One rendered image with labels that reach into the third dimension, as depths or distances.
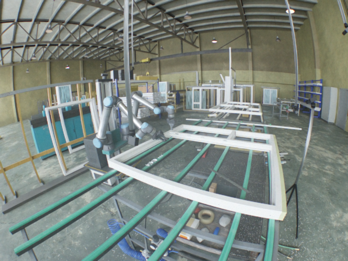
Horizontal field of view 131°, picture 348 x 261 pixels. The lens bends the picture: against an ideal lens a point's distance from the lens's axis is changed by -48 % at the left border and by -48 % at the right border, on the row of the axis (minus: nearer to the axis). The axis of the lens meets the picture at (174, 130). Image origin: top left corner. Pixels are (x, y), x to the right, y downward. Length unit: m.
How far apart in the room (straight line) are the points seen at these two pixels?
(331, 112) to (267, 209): 9.67
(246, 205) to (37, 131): 4.73
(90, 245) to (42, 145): 3.46
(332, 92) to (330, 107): 0.86
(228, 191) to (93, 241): 1.63
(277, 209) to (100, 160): 2.49
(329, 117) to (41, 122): 12.69
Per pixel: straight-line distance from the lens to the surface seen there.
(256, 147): 1.84
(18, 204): 3.32
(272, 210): 0.95
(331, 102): 10.33
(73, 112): 5.01
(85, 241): 2.09
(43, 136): 4.82
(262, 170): 2.00
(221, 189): 1.50
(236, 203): 0.93
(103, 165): 2.77
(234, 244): 0.88
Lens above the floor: 1.56
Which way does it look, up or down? 16 degrees down
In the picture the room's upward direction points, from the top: 3 degrees counter-clockwise
